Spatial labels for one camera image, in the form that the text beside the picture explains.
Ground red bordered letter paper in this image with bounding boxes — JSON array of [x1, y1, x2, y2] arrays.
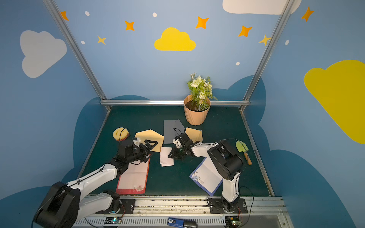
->
[[160, 147, 174, 167]]

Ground small yellow envelope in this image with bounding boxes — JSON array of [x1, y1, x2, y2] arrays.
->
[[185, 127, 203, 143]]

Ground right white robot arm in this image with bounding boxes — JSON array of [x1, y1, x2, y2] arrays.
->
[[168, 133, 244, 213]]

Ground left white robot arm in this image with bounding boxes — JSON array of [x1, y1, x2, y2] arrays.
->
[[32, 138, 158, 228]]

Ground large yellow envelope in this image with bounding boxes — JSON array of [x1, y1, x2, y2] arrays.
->
[[135, 129, 164, 153]]

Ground grey envelope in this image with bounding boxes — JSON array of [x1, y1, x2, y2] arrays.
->
[[163, 120, 185, 144]]

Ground red letter paper flat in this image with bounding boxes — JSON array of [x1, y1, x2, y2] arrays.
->
[[117, 160, 150, 195]]

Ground blue floral letter paper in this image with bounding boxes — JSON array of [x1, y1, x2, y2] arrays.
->
[[190, 157, 223, 196]]

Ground peach flower pot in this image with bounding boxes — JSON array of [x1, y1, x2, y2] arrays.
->
[[183, 95, 211, 126]]

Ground green toy shovel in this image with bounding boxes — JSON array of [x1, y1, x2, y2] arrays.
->
[[235, 141, 252, 165]]

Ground white flower plant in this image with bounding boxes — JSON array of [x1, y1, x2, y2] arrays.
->
[[187, 73, 218, 112]]

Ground blue handheld device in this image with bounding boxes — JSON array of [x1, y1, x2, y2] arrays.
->
[[167, 218, 198, 228]]

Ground left green circuit board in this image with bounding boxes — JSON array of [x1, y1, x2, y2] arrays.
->
[[104, 217, 123, 225]]

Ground green circuit board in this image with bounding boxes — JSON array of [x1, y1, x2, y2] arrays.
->
[[104, 217, 123, 225], [225, 217, 242, 228]]

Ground right green circuit board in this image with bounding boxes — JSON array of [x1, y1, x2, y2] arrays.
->
[[225, 217, 242, 228]]

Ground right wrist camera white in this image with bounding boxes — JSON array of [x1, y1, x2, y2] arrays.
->
[[173, 136, 182, 148]]

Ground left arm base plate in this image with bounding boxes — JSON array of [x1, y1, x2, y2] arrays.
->
[[95, 199, 136, 215]]

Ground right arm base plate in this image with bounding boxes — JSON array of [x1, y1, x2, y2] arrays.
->
[[207, 197, 248, 214]]

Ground aluminium front rail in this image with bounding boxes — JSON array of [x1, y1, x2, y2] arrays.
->
[[71, 196, 294, 228]]

